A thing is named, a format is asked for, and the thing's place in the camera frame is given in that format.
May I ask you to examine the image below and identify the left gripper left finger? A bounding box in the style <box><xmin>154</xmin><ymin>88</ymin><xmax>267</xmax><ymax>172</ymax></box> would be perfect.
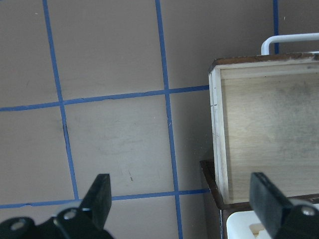
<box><xmin>0</xmin><ymin>174</ymin><xmax>113</xmax><ymax>239</ymax></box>

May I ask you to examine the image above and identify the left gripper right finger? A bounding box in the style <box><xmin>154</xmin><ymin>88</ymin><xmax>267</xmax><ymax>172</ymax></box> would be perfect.
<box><xmin>249</xmin><ymin>172</ymin><xmax>319</xmax><ymax>239</ymax></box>

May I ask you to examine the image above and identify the light wooden drawer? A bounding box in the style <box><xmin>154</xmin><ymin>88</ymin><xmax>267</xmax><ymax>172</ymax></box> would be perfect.
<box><xmin>208</xmin><ymin>53</ymin><xmax>319</xmax><ymax>204</ymax></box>

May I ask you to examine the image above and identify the white plastic crate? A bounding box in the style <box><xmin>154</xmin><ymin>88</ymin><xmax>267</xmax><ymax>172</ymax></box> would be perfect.
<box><xmin>226</xmin><ymin>202</ymin><xmax>319</xmax><ymax>239</ymax></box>

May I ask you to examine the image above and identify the white drawer handle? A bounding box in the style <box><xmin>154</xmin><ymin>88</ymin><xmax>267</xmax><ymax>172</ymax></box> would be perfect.
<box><xmin>261</xmin><ymin>32</ymin><xmax>319</xmax><ymax>55</ymax></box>

